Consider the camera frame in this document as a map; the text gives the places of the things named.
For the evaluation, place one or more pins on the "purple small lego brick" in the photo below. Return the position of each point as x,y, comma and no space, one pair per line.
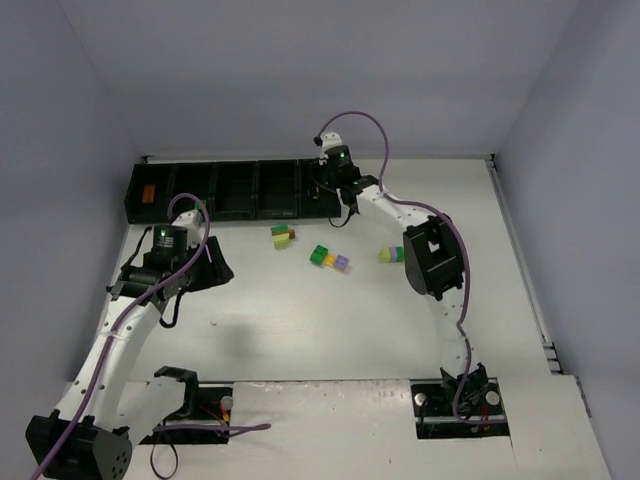
340,263

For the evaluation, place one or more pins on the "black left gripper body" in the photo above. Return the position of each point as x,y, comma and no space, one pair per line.
211,265

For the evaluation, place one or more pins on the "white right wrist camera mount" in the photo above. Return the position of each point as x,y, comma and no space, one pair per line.
328,140

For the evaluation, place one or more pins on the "orange lego brick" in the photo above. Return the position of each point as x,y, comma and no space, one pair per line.
148,194

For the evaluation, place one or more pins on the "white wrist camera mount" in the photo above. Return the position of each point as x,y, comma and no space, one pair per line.
192,220
328,140

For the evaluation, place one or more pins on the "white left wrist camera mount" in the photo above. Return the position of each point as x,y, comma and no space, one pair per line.
192,220

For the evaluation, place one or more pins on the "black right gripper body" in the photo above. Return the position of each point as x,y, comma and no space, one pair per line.
320,181

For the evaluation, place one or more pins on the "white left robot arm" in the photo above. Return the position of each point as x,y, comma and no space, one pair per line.
91,432

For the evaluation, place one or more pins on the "lime rounded lego brick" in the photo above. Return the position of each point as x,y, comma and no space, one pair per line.
385,255

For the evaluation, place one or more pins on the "green lime brown lego cluster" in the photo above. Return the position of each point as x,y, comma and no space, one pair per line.
282,235

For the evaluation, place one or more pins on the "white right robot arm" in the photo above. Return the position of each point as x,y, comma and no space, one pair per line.
435,259

